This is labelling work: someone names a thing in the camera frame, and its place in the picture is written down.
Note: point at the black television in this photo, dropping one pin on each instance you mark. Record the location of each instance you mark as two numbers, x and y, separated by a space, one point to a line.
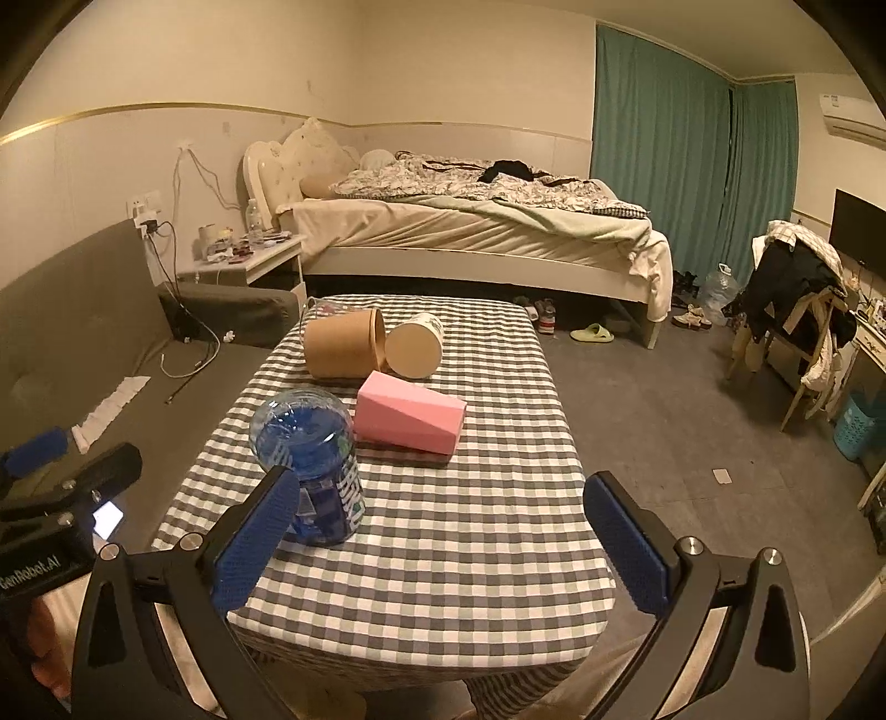
858 228

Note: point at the blue plastic bottle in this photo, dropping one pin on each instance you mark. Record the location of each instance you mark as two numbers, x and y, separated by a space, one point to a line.
311 443

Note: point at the person's left forearm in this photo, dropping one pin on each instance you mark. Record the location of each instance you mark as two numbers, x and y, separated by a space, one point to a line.
45 658

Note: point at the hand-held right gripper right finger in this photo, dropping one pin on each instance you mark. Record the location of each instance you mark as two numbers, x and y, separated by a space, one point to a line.
623 547

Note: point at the black jacket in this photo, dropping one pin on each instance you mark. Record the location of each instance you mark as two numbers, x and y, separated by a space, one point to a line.
789 284

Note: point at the wide green curtain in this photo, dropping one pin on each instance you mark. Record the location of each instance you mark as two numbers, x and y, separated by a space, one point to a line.
657 152

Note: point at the green slippers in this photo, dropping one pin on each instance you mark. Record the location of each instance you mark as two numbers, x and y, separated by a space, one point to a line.
592 334

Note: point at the cream tufted headboard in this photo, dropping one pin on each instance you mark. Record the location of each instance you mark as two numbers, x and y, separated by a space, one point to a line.
266 176

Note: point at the black garment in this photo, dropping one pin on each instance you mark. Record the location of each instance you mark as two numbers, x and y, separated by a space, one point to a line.
509 169

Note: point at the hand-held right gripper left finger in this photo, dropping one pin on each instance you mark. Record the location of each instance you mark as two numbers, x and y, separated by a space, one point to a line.
253 543

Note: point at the cream pillow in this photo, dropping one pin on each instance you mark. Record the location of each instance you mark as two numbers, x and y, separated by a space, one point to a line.
315 156

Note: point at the brown paper cup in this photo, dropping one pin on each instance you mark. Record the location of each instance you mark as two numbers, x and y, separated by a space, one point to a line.
339 346

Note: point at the plaid cloth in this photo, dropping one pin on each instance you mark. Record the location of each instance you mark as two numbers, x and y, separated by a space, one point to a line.
820 246

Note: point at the pink box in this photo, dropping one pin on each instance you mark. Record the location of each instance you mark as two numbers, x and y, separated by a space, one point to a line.
408 415

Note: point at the large water jug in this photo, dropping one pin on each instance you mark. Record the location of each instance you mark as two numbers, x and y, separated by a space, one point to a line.
716 291

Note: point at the clear plastic cup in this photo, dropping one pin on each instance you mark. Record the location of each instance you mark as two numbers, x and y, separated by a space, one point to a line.
325 308

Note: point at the blue laundry basket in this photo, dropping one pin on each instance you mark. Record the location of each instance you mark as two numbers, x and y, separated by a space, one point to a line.
857 426

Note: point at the wall socket with plugs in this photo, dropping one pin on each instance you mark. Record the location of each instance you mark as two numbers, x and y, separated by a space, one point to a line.
145 208

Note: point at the clear water bottle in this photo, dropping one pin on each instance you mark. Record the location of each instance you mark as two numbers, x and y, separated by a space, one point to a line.
255 225

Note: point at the narrow green curtain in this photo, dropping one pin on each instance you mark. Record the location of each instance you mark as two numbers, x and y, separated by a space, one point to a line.
761 180

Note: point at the floral quilt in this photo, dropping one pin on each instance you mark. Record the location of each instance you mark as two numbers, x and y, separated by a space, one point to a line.
429 181

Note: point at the table with checkered cloth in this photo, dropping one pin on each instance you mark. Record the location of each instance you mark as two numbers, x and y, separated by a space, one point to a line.
450 519

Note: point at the white bed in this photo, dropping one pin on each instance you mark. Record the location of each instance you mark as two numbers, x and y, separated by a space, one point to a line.
450 242

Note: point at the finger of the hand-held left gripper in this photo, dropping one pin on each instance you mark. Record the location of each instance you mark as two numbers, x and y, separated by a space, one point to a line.
107 471
34 451

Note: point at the white mug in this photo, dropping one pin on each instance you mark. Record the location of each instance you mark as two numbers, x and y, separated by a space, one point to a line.
207 241

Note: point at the white folded tissue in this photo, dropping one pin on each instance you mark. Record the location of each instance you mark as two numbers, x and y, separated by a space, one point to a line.
111 412

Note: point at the wooden chair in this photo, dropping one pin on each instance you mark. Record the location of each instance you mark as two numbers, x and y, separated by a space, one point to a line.
810 374

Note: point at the white paper cup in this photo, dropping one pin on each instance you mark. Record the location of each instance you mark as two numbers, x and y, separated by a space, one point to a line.
415 349

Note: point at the grey sofa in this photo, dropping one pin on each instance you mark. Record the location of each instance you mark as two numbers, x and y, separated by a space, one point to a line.
69 311

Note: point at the white shoes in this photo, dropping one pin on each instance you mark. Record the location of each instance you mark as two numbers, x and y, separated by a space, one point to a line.
696 317

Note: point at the white air conditioner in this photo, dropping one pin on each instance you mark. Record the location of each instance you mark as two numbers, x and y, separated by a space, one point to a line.
855 118

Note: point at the grey sneakers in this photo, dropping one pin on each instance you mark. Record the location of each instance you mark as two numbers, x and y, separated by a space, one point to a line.
545 315

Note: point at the white dresser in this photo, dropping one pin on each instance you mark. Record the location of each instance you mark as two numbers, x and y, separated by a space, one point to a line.
873 346

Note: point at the white nightstand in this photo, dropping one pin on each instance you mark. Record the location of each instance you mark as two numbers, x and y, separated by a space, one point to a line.
266 259

